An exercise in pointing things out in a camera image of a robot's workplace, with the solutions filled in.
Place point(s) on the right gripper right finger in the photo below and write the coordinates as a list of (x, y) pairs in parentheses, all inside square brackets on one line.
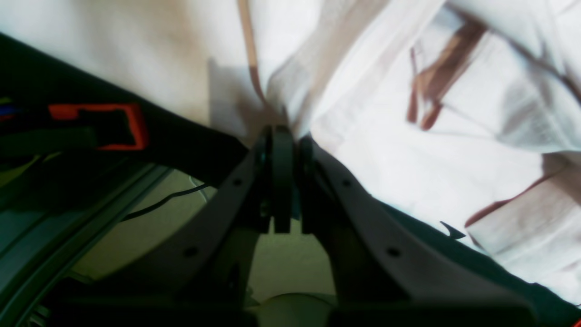
[(384, 275)]

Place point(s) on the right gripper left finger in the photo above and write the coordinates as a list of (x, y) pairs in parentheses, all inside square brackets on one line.
[(198, 277)]

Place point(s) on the pink T-shirt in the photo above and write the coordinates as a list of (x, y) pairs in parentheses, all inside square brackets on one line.
[(462, 111)]

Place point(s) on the black table cloth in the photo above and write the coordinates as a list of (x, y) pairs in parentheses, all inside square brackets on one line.
[(55, 212)]

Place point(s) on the top orange blue clamp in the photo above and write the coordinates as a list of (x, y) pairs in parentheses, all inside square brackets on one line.
[(63, 127)]

